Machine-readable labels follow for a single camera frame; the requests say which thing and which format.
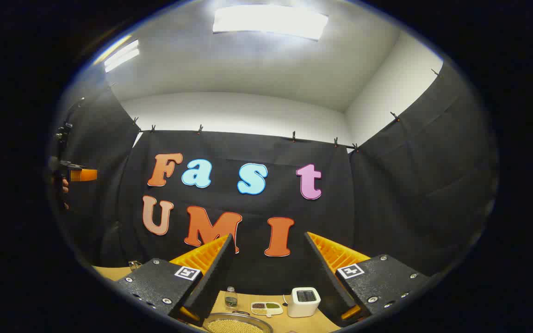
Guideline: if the row of black cloth clips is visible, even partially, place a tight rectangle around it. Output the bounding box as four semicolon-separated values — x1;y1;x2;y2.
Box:
107;68;440;153

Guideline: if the steel pot with black handle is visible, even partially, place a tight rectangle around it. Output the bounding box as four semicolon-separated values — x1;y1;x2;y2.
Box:
202;311;274;333

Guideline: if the small ceiling light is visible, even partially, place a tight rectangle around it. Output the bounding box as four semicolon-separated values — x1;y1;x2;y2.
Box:
104;39;141;73

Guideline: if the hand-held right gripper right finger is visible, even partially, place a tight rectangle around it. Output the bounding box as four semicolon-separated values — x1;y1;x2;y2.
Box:
304;231;431;327

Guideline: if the white toaster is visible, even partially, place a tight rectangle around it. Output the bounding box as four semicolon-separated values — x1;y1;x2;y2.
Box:
287;287;321;318

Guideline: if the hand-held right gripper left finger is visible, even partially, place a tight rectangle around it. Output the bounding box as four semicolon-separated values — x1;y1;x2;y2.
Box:
114;234;237;327

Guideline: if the white divided bean dish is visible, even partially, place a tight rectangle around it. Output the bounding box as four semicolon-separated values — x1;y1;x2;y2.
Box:
251;302;284;318

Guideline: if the large rectangular ceiling light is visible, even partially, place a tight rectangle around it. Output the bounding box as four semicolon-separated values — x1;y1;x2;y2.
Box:
212;5;329;41

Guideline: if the pile of soybeans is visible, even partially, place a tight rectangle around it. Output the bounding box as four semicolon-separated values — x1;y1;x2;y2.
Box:
208;319;265;333

